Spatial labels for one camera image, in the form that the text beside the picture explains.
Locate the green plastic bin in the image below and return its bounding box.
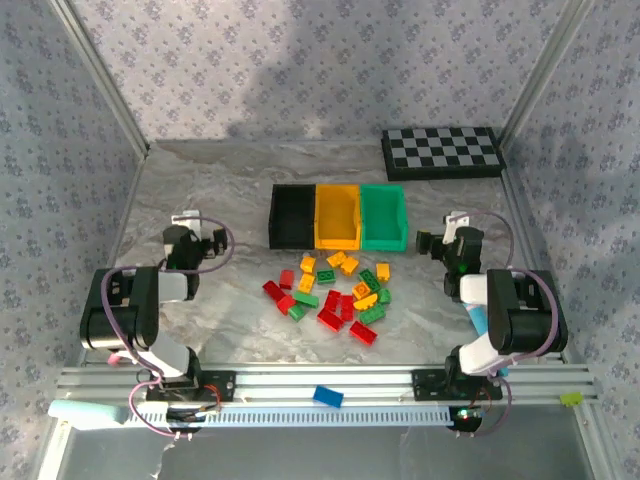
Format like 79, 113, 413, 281
359, 183, 409, 253

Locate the black plastic bin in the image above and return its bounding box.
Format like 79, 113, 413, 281
268, 183, 317, 251

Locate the black grey checkerboard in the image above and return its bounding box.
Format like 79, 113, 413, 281
381, 126, 506, 182

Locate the yellow plastic bin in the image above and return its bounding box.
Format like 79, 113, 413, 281
313, 183, 363, 251

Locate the blue lego brick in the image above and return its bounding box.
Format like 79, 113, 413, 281
312, 385, 345, 409

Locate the light blue foam piece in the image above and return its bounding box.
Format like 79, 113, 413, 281
48, 399, 129, 431

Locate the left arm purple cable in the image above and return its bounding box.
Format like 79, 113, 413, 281
99, 217, 237, 441

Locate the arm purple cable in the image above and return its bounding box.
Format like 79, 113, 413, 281
99, 217, 237, 441
452, 209, 567, 439

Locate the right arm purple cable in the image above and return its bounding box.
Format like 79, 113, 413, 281
452, 209, 567, 439

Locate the aluminium side rail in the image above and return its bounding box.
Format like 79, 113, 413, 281
78, 149, 147, 366
501, 149, 572, 364

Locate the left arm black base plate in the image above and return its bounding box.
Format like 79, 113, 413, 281
144, 369, 237, 404

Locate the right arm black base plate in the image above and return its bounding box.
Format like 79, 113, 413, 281
410, 368, 504, 402

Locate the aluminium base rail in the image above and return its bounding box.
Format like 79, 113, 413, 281
55, 365, 600, 402

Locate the aluminium frame post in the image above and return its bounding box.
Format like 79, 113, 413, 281
48, 0, 151, 154
498, 0, 597, 149

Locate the white slotted cable duct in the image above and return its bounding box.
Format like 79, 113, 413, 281
123, 402, 452, 429

